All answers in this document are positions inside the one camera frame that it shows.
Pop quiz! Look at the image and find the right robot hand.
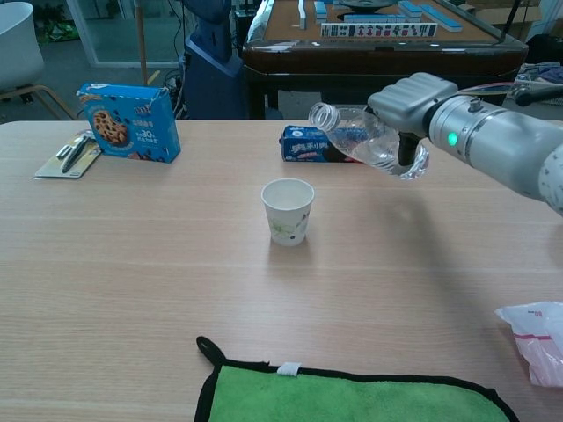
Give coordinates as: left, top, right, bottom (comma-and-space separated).
367, 72, 458, 166

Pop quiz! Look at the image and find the transparent plastic bottle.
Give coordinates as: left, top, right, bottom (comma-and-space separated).
308, 101, 430, 182

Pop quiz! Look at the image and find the white paper cup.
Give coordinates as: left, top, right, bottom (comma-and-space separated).
260, 178, 316, 247

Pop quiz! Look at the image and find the brown mahjong table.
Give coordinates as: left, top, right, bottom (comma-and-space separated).
241, 0, 529, 120

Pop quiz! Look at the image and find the row of white mahjong tiles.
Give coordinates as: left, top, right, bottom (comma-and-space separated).
320, 22, 439, 39

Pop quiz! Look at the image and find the long row of blue mahjong tiles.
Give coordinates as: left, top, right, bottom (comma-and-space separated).
398, 0, 465, 34

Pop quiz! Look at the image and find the long blue Oreo box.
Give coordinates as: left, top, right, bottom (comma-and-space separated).
280, 125, 366, 166

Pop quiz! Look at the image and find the black tripod stand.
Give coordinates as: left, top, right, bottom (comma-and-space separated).
496, 0, 521, 45

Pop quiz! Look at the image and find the white plastic basket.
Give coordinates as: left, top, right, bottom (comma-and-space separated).
505, 65, 563, 106

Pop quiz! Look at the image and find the blue machine base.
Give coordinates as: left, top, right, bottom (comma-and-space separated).
179, 0, 247, 120

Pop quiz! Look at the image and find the pink wet wipes pack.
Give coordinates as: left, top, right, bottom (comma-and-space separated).
494, 301, 563, 389

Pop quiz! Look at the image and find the wooden pole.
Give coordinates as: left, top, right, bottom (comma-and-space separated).
134, 0, 149, 87

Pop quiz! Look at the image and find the blue chocolate chip cookie box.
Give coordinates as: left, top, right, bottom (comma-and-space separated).
75, 83, 182, 164

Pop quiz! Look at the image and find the green cloth with black edge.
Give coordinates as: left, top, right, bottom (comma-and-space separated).
194, 336, 520, 422

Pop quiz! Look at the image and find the pen blister card pack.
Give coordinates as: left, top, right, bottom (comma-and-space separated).
33, 129, 103, 180

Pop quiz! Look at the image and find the white round tub chair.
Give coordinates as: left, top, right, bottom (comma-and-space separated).
0, 1, 45, 91

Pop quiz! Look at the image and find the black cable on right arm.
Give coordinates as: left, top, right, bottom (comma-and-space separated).
514, 83, 563, 107

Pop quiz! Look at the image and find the wooden chair frame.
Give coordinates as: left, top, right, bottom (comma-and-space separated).
0, 84, 78, 122

